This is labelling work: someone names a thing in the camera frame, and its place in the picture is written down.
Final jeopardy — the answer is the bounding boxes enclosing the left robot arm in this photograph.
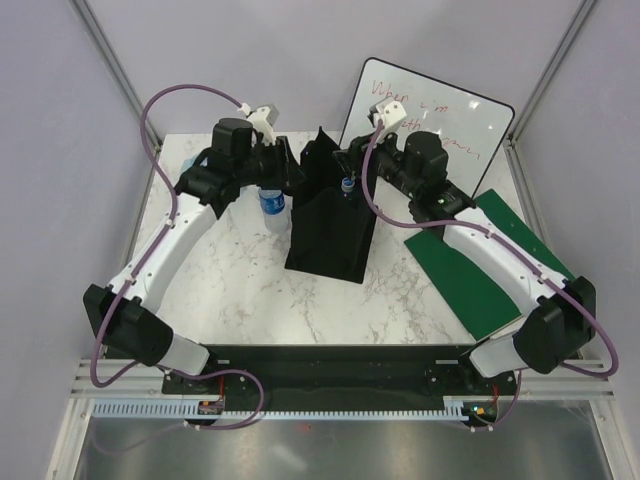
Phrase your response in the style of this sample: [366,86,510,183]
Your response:
[83,106,305,393]

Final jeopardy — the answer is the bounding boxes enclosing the water bottle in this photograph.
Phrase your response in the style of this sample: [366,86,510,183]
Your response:
[258,188,289,233]
[340,177,356,198]

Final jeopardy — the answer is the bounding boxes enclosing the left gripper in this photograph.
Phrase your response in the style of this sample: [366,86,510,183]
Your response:
[235,136,309,191]

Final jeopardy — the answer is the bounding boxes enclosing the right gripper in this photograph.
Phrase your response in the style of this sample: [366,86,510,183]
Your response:
[333,123,420,200]

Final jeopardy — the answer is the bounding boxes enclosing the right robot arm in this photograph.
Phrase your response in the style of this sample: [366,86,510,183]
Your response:
[333,131,596,394]

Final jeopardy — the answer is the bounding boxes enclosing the blue headphones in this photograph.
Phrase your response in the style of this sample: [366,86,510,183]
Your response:
[180,151,208,175]

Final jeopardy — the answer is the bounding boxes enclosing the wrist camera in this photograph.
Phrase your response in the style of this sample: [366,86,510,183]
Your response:
[368,97,407,137]
[237,103,279,145]

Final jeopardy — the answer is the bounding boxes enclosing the green board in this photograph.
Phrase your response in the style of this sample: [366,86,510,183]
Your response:
[405,189,575,341]

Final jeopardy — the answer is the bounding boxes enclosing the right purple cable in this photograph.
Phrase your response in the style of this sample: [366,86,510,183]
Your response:
[360,124,621,434]

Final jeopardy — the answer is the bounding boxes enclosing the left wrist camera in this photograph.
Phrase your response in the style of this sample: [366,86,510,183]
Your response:
[237,103,279,145]

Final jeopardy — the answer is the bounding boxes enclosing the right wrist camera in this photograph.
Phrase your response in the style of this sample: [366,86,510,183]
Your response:
[368,97,407,137]

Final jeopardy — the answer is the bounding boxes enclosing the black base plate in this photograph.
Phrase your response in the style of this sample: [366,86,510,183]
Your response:
[162,345,516,411]

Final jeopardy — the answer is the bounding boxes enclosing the whiteboard with red writing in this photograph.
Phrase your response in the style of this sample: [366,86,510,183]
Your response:
[339,57,515,196]

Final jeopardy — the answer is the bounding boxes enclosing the black canvas bag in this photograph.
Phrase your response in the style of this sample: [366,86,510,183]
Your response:
[285,129,376,284]

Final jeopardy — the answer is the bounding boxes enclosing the white cable duct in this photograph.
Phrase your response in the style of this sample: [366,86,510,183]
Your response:
[91,399,469,421]

